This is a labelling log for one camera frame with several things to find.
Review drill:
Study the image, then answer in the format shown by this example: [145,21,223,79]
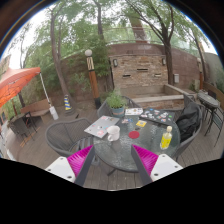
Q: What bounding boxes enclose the orange patio umbrella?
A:
[0,66,54,108]

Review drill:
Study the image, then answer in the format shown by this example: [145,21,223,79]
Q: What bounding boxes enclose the tree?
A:
[33,0,88,114]
[123,0,208,86]

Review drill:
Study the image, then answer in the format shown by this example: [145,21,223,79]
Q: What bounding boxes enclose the black backpack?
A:
[175,102,201,143]

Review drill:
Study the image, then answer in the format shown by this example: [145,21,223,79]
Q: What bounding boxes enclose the yellow card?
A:
[135,119,148,128]

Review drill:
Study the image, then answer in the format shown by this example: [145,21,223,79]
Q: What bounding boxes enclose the clear bottle with yellow label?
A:
[159,125,173,150]

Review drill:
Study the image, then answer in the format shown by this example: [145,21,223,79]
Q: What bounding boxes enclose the white umbrella base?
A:
[49,105,60,121]

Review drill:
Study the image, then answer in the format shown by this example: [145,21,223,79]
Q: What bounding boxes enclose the dark patio chair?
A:
[7,113,38,141]

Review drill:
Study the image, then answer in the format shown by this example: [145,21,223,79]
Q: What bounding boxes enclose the silver laptop with stickers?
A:
[83,115,120,139]

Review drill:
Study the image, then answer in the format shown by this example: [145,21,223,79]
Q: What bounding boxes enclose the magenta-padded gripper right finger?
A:
[130,143,184,186]

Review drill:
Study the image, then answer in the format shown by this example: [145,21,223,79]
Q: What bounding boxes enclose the wooden bench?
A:
[20,98,53,118]

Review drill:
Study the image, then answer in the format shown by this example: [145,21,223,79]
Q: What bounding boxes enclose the flat round red coaster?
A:
[128,130,141,140]

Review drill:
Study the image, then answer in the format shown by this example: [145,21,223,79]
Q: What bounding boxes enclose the white ceramic mug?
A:
[106,125,121,142]

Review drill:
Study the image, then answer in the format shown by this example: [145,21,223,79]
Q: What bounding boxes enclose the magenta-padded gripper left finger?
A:
[44,144,97,187]

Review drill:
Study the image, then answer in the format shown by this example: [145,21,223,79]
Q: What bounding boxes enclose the wooden lamp post with globe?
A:
[84,49,102,110]

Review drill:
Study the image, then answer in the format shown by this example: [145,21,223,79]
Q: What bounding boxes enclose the yellow and blue striped cone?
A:
[63,94,76,116]

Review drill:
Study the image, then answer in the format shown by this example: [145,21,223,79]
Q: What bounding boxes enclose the white sticker sheet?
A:
[124,107,144,117]

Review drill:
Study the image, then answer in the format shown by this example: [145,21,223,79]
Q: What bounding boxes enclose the small round patio table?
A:
[197,92,221,136]

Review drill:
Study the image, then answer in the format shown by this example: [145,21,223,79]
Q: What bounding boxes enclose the green plant in blue pot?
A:
[105,87,128,118]

